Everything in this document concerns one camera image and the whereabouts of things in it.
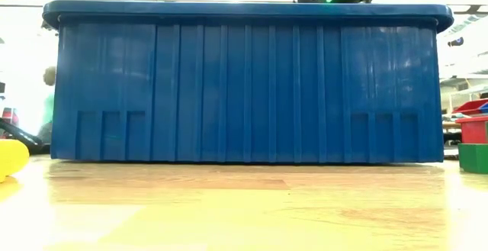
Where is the red plastic crate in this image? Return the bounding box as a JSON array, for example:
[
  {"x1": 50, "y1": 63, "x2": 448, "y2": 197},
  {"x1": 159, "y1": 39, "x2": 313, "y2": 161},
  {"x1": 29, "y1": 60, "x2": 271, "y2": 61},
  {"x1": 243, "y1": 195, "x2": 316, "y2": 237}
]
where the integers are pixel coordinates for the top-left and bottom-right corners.
[{"x1": 452, "y1": 97, "x2": 488, "y2": 144}]

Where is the yellow cylinder block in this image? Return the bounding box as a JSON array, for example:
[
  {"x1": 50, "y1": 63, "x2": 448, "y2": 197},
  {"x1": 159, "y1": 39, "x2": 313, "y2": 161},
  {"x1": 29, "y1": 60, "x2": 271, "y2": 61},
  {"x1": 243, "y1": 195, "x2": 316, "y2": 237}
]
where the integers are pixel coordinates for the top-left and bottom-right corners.
[{"x1": 0, "y1": 139, "x2": 31, "y2": 184}]

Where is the red background object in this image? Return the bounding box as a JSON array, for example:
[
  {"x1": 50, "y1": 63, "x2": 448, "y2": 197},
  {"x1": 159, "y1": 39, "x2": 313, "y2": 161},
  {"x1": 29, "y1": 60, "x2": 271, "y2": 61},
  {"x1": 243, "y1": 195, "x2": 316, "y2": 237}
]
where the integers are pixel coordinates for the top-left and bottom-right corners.
[{"x1": 2, "y1": 108, "x2": 20, "y2": 129}]

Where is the blue plastic bin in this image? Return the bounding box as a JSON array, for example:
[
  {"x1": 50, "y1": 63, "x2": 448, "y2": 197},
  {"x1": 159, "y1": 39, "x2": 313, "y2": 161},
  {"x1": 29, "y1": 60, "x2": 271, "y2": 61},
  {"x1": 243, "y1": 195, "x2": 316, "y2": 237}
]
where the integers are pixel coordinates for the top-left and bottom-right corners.
[{"x1": 42, "y1": 0, "x2": 454, "y2": 164}]

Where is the overhead light bar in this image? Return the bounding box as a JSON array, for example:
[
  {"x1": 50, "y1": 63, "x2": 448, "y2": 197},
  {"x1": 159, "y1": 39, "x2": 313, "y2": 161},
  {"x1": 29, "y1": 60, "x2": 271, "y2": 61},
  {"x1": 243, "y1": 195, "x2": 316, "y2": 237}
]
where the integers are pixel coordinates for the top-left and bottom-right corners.
[{"x1": 448, "y1": 5, "x2": 488, "y2": 14}]

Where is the person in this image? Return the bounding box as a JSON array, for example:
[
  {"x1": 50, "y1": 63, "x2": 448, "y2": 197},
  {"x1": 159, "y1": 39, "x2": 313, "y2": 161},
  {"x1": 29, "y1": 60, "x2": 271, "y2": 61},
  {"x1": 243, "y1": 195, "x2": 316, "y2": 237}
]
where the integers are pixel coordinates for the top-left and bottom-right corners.
[{"x1": 37, "y1": 66, "x2": 58, "y2": 145}]

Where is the green arch block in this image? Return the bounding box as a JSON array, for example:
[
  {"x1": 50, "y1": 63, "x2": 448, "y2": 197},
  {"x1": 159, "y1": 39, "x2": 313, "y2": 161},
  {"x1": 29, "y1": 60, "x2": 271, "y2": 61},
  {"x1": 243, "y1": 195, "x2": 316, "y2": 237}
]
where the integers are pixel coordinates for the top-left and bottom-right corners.
[{"x1": 457, "y1": 143, "x2": 488, "y2": 175}]

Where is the black diagonal beam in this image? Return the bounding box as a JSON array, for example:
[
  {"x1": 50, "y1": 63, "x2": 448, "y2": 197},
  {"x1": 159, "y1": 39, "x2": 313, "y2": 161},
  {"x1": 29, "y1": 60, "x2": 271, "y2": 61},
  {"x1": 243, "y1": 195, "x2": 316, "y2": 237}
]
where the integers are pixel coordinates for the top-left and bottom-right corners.
[{"x1": 0, "y1": 117, "x2": 45, "y2": 155}]

